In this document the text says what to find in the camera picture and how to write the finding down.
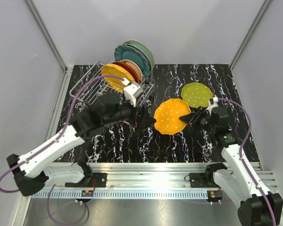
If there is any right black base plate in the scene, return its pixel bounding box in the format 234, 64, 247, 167
188, 173, 218, 188

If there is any yellow dotted plate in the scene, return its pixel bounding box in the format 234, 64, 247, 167
100, 63, 137, 94

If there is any green floral plate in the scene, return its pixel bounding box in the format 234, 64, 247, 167
123, 40, 155, 72

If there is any white slotted cable duct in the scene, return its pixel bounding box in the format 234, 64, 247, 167
33, 189, 208, 200

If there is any red brown scalloped plate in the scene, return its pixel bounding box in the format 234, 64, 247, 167
113, 61, 140, 84

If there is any aluminium mounting rail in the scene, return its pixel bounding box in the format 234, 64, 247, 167
21, 162, 278, 190

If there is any aluminium frame post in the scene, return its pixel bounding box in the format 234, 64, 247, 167
229, 0, 273, 70
24, 0, 68, 73

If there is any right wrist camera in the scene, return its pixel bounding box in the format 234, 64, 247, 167
206, 96, 218, 115

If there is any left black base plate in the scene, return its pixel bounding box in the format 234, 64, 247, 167
65, 172, 108, 189

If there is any grey wire dish rack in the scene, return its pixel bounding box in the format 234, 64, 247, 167
69, 61, 155, 106

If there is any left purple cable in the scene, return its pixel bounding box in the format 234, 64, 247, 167
0, 75, 128, 223

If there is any left aluminium frame post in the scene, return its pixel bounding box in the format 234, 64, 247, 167
24, 0, 68, 73

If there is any orange dotted plate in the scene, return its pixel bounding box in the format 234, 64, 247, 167
154, 98, 191, 135

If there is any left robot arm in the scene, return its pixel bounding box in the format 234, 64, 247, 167
7, 92, 156, 196

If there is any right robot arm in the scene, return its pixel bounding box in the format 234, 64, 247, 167
180, 106, 283, 226

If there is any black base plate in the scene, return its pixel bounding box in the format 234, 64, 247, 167
65, 172, 108, 189
188, 173, 218, 188

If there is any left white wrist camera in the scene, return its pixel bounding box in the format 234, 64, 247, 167
122, 78, 143, 107

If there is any teal plate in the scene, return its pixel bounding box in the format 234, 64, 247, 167
114, 44, 150, 78

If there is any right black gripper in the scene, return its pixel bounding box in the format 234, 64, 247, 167
179, 105, 216, 134

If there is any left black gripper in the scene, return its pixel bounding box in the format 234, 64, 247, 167
103, 94, 156, 130

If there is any purple cable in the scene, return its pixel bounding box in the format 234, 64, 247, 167
0, 75, 128, 223
216, 97, 278, 226

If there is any right aluminium frame post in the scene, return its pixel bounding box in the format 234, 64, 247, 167
229, 0, 273, 70

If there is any cream plate with black flower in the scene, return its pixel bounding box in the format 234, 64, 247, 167
121, 59, 143, 83

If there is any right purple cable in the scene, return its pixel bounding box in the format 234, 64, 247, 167
216, 97, 278, 226

